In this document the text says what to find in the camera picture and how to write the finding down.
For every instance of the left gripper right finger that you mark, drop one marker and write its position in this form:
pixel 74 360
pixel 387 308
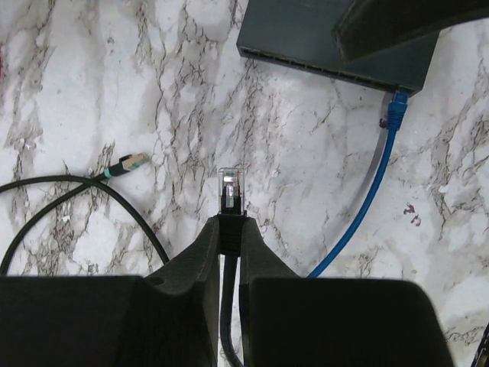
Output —
pixel 287 320

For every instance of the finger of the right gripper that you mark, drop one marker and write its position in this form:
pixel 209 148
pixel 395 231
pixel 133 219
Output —
pixel 368 27

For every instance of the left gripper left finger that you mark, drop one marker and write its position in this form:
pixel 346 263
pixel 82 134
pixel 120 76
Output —
pixel 169 318

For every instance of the black network switch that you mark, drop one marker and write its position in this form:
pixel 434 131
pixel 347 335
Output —
pixel 299 34

